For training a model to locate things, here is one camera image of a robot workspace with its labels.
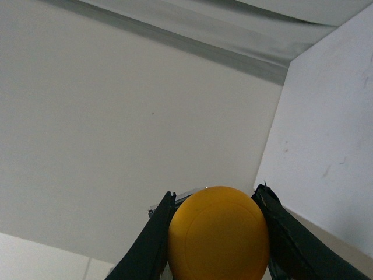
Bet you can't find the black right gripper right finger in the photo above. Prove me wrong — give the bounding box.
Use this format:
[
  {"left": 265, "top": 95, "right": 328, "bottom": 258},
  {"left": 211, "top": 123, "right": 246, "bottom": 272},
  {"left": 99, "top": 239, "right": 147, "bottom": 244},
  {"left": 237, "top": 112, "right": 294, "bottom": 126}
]
[{"left": 251, "top": 184, "right": 368, "bottom": 280}]

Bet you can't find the yellow mushroom push button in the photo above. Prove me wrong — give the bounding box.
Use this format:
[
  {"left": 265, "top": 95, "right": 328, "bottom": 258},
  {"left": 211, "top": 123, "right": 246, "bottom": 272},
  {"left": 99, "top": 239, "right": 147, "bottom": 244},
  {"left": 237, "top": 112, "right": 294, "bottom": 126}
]
[{"left": 167, "top": 186, "right": 270, "bottom": 279}]

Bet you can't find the white pleated curtain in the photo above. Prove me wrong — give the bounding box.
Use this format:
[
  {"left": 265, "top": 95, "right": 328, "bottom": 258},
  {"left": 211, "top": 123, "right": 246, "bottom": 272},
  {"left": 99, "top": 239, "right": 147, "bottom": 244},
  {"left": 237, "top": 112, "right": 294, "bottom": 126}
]
[{"left": 37, "top": 0, "right": 362, "bottom": 86}]

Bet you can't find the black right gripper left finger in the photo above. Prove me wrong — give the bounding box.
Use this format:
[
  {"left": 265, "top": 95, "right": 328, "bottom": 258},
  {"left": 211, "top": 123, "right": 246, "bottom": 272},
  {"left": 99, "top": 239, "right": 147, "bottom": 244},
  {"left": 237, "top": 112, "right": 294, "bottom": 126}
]
[{"left": 106, "top": 192, "right": 176, "bottom": 280}]

